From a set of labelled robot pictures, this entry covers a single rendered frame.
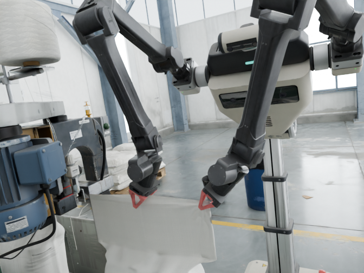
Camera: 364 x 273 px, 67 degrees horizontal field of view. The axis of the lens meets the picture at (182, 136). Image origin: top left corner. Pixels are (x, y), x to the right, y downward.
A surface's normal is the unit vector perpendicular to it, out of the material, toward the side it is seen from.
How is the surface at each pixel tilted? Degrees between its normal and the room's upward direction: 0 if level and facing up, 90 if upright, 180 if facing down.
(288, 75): 40
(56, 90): 91
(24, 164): 90
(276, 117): 130
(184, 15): 90
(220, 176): 79
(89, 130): 90
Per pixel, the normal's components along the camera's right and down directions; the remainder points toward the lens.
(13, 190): 0.66, 0.04
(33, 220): 0.90, -0.03
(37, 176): -0.07, 0.17
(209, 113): -0.46, 0.20
